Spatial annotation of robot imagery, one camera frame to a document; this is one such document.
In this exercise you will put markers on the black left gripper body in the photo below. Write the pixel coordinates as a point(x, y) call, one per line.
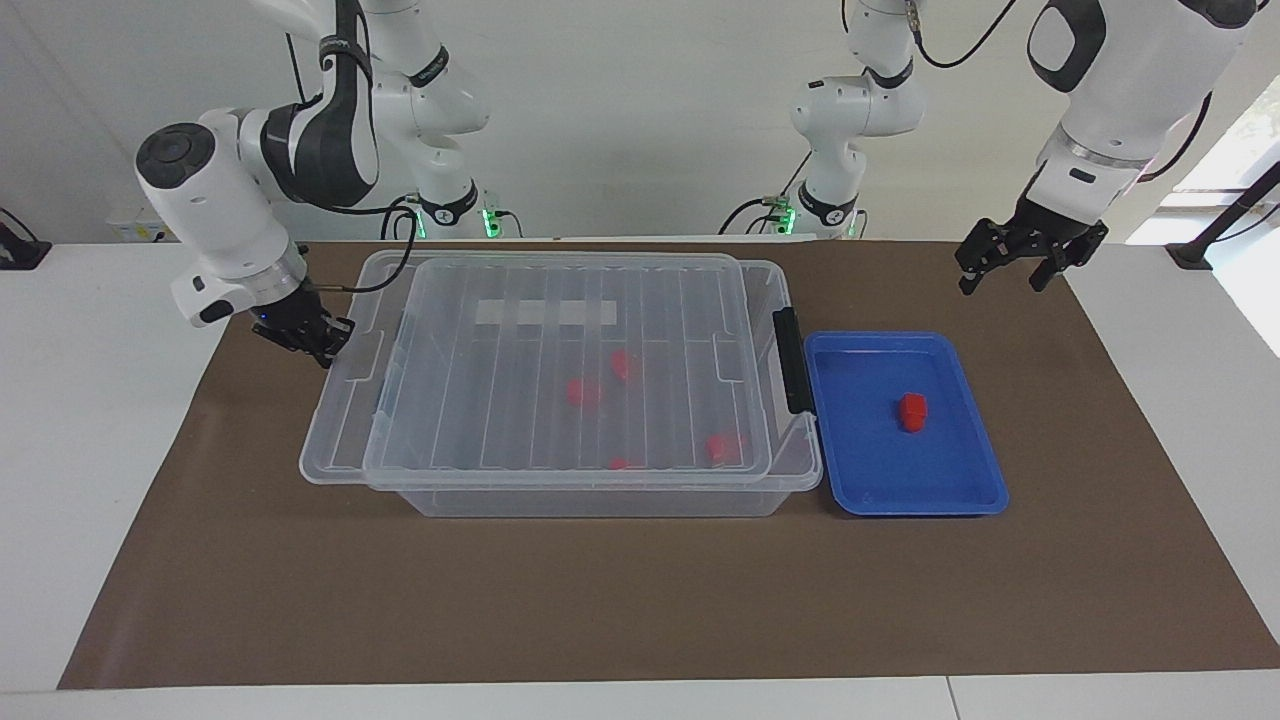
point(1040, 235)

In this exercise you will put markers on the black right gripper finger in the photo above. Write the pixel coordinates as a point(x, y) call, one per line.
point(341, 332)
point(324, 357)

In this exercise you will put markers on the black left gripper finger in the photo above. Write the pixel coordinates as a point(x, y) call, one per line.
point(970, 268)
point(1050, 272)

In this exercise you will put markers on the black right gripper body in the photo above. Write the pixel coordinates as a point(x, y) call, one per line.
point(295, 322)

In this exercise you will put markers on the clear plastic box lid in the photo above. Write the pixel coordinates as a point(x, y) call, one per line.
point(520, 420)

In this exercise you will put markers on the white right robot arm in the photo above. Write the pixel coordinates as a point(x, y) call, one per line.
point(210, 210)

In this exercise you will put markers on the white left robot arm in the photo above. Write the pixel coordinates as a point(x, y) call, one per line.
point(1130, 80)

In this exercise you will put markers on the blue plastic tray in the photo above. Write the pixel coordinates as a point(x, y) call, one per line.
point(870, 470)

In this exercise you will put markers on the clear plastic storage box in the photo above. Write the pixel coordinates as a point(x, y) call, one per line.
point(700, 500)

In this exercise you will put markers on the black pole with clamp base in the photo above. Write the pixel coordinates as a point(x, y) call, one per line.
point(1215, 225)

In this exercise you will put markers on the white power strip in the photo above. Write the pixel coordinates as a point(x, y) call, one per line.
point(140, 230)

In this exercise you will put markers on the black table clamp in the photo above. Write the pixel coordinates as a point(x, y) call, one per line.
point(20, 250)

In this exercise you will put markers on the brown table mat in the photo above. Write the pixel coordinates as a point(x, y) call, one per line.
point(640, 600)

